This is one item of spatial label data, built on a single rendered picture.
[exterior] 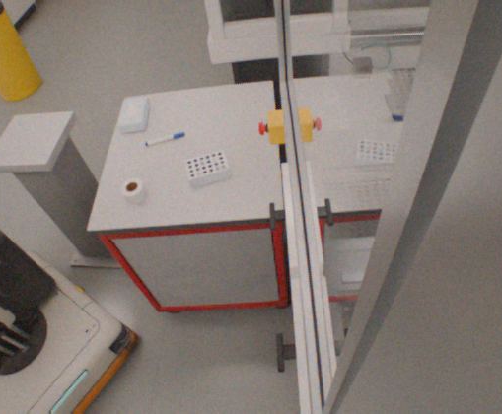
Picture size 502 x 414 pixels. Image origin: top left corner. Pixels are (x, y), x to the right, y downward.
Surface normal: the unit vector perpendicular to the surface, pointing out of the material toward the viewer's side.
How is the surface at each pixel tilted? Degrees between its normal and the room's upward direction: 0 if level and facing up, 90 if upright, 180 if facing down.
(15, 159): 0
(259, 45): 90
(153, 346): 0
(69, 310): 0
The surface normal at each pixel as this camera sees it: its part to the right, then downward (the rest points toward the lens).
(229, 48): 0.03, 0.79
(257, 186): -0.09, -0.60
